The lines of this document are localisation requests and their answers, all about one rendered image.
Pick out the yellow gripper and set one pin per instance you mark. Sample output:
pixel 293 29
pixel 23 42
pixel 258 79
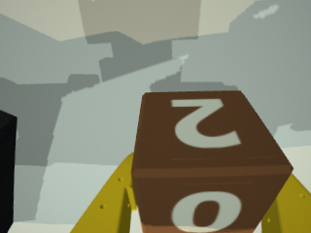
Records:
pixel 110 210

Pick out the brown number cube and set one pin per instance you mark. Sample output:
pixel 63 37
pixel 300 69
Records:
pixel 204 162

